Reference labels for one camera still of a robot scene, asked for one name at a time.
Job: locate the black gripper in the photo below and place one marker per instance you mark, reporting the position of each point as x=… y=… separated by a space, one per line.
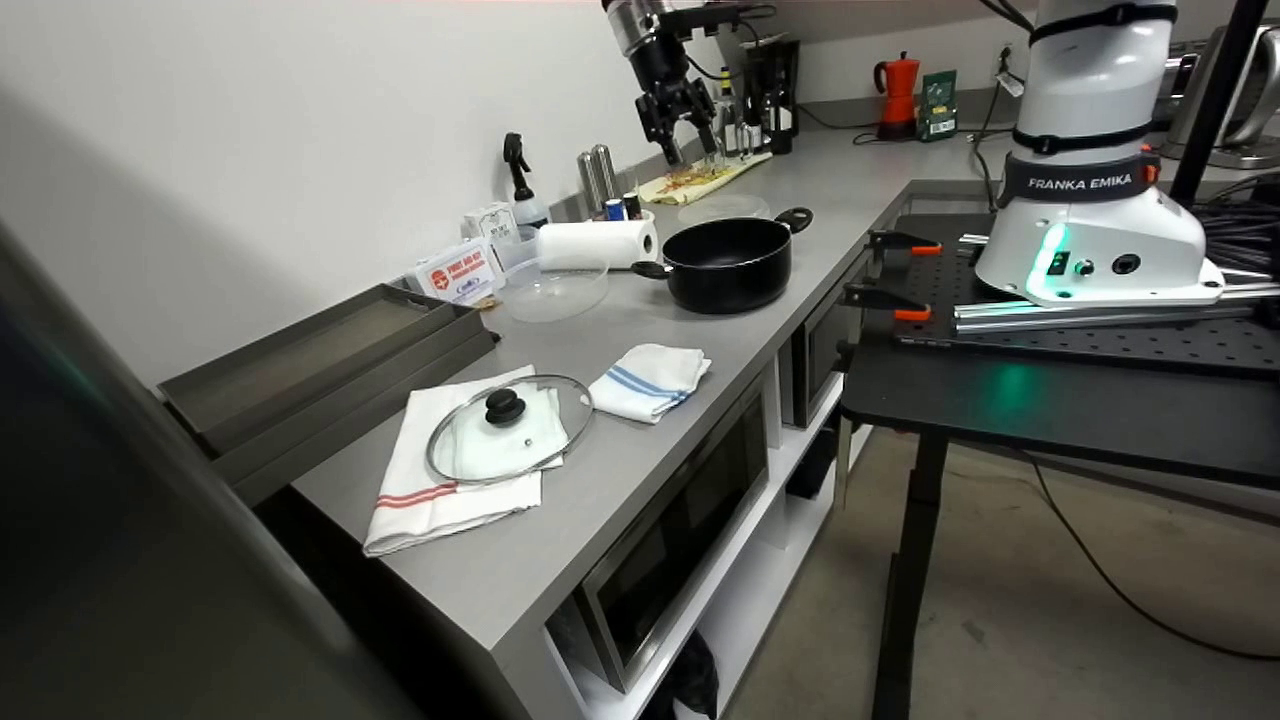
x=662 y=72

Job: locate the glass pot lid black knob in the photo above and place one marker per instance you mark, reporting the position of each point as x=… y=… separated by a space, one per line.
x=504 y=430

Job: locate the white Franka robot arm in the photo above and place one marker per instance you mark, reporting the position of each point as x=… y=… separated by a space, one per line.
x=1085 y=133

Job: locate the white paper towel roll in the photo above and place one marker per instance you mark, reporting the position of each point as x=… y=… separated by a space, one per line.
x=584 y=245

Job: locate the black cooking pot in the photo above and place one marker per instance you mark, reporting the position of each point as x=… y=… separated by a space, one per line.
x=726 y=272

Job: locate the red moka pot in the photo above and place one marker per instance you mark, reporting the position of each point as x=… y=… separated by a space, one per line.
x=898 y=91

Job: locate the white towel blue stripes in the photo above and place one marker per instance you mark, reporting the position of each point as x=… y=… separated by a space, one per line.
x=648 y=383

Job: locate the white towel red stripe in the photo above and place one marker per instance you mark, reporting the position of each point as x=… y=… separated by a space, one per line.
x=441 y=514

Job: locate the wooden cutting board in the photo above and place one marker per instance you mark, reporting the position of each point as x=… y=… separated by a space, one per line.
x=714 y=179

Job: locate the stainless steel shaker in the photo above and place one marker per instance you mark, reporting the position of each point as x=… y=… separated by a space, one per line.
x=590 y=182
x=607 y=171

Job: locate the small dark container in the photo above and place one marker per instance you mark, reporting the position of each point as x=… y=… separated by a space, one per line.
x=634 y=204

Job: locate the black coffee maker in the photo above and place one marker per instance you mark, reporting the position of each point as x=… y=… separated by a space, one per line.
x=773 y=85

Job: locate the small blue container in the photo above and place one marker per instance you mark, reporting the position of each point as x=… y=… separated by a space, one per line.
x=614 y=211

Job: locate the spray bottle black trigger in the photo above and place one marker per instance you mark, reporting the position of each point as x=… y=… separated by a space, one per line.
x=523 y=187

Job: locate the white box grey print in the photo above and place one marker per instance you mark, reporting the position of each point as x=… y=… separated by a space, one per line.
x=496 y=234

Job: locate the clear plastic bowl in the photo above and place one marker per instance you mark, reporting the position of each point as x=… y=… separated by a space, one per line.
x=552 y=299

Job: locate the green box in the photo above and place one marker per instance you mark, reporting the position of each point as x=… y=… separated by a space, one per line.
x=937 y=107

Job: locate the white box red print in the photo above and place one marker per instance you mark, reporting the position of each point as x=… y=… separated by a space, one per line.
x=458 y=272

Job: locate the black microwave oven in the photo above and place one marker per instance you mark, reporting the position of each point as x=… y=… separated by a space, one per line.
x=675 y=545

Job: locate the grey kitchen counter cabinet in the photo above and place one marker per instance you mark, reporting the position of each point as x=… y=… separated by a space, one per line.
x=784 y=532

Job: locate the black robot table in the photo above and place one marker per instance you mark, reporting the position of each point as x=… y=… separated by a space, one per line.
x=1064 y=401

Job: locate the black pole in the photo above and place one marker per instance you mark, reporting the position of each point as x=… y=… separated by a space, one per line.
x=1218 y=92

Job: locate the dark blurred foreground object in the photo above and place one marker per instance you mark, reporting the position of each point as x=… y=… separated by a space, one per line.
x=105 y=563

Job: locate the aluminium rail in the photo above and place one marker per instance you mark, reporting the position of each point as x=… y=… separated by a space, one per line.
x=1104 y=308

